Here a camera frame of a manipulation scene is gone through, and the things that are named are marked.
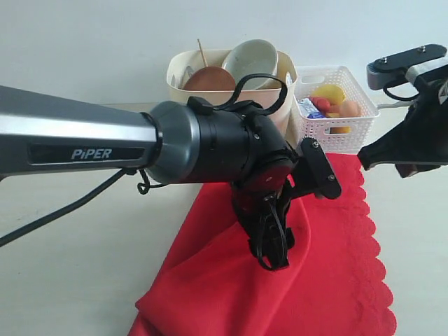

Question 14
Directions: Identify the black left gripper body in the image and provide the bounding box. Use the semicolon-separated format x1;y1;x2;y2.
230;176;295;272

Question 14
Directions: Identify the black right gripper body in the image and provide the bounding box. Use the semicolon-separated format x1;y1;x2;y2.
395;65;447;168

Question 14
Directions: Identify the yellow cheese wedge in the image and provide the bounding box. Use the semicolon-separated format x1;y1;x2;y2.
325;113;351;134

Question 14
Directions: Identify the yellow lemon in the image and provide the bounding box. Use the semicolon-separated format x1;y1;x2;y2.
310;84;346;105

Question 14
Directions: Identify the red sausage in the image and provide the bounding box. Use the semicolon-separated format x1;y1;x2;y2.
309;97;331;114

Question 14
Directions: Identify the red table cloth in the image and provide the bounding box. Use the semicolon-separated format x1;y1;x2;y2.
129;154;397;335

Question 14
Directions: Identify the blue white milk carton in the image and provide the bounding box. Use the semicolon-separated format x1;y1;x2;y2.
297;98;325;120

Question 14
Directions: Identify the stainless steel cup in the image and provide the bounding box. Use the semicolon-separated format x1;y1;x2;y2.
285;71;293;87

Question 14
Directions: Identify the brown wooden plate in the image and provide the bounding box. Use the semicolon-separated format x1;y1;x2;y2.
183;66;236;91

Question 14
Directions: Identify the pale green ceramic bowl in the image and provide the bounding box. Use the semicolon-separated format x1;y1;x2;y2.
222;39;279;83

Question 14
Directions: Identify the wooden chopstick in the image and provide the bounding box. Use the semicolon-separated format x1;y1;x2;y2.
197;38;208;67

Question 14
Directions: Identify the metal table knife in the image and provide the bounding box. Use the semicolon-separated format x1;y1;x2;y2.
180;65;195;89

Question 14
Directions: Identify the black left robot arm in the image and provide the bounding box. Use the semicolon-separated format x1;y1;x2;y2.
1;87;298;271

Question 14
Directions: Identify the white perforated plastic basket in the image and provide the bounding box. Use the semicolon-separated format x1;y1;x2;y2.
287;65;379;154

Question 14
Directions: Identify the cream plastic tub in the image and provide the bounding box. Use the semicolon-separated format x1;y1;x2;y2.
166;50;298;135

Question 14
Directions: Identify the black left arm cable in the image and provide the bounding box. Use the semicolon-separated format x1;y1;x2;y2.
0;73;290;272

